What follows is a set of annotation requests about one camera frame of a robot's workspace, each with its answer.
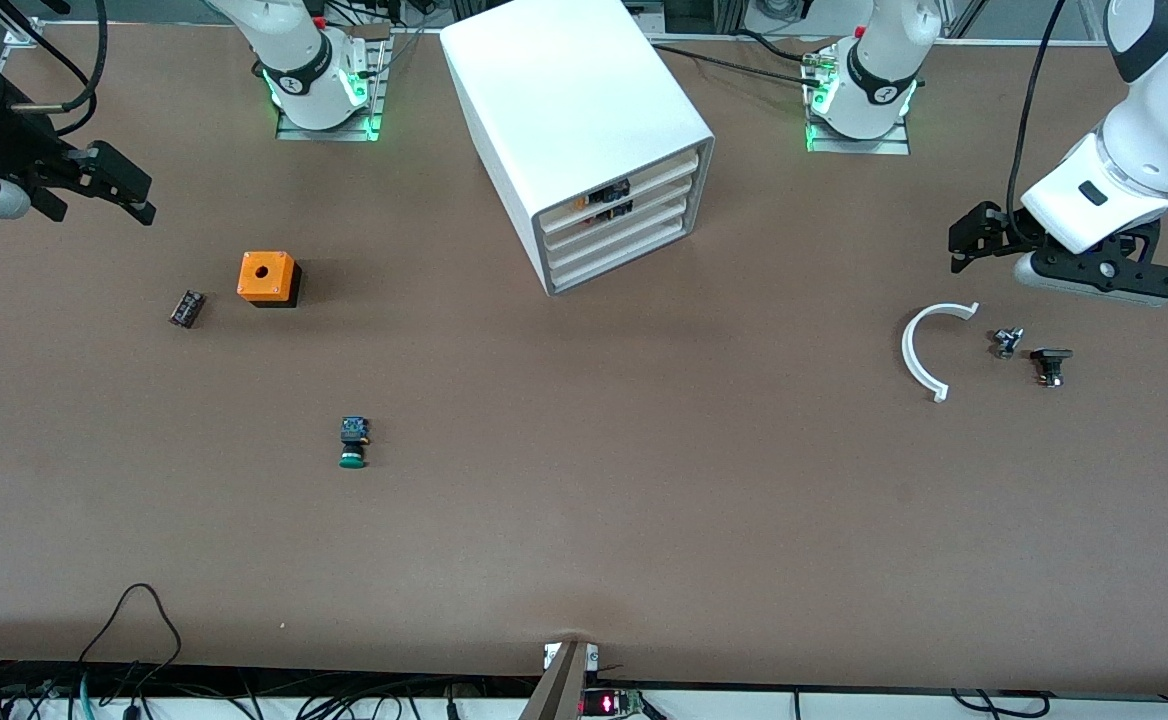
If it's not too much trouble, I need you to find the circuit board red display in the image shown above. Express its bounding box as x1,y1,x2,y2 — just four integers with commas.
582,687,650,720

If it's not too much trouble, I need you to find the white drawer cabinet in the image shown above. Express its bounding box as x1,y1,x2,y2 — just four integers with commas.
440,0,716,297

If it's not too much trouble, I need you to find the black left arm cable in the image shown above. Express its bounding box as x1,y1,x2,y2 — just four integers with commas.
1006,0,1070,251

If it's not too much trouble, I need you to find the white curved plastic piece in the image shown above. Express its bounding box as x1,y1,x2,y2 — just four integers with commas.
901,301,981,404

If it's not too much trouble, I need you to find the green push button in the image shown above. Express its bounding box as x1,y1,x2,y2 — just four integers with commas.
337,415,374,471

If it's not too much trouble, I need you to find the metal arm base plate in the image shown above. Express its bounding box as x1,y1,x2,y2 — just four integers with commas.
275,25,392,143
804,48,912,156

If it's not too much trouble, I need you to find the white plastic drawer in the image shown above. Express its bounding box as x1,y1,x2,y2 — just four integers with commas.
550,212,693,293
544,172,701,255
542,152,703,237
547,192,697,274

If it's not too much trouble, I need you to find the black looped cable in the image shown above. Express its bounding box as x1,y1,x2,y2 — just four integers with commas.
77,583,185,691

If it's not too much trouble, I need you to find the grey camera stand post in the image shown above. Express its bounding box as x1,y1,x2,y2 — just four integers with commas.
519,640,597,720

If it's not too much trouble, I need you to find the black cable on table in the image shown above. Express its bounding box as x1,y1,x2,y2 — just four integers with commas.
649,28,830,89

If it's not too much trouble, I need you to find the black cable bundle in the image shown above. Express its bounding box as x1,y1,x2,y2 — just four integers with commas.
0,655,545,720

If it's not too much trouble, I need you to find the black button part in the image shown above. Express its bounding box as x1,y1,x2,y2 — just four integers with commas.
1030,347,1074,389

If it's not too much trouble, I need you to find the black cable below table edge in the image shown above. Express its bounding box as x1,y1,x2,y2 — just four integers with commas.
949,688,1050,720

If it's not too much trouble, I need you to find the orange and black box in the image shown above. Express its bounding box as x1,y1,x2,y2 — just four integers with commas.
237,250,303,310

